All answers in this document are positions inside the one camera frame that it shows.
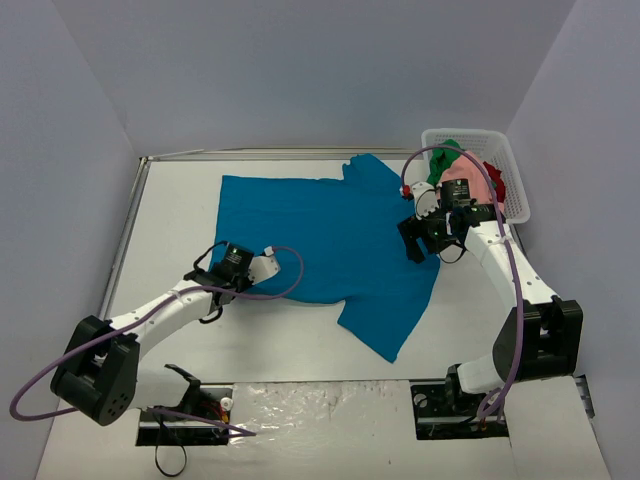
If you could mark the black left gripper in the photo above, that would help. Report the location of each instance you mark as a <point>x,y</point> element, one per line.
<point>215,273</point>

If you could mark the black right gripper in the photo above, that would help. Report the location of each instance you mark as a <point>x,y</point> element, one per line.
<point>417,230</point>

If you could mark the blue t shirt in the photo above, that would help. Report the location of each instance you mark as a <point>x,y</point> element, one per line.
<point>342,245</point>

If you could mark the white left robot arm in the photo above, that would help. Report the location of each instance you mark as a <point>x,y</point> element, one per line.
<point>101,381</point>

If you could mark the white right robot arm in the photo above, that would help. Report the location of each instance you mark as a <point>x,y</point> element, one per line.
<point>541,334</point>

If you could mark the green t shirt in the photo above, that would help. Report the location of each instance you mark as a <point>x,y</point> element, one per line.
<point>441,160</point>

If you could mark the pink t shirt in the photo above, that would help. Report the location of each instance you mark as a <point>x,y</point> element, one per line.
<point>463,168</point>

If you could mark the red t shirt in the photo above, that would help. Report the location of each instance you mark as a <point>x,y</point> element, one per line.
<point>497,181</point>

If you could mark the white plastic laundry basket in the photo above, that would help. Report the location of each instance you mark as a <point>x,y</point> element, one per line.
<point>494,148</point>

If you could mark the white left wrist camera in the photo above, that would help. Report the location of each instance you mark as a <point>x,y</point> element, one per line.
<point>263,268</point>

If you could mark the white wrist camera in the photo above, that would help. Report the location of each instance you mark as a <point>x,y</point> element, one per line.
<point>263,268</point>
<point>425,198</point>

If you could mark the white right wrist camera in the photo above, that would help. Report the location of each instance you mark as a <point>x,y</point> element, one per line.
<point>425,198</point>

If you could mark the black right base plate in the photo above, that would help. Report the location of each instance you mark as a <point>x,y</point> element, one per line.
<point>436,417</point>

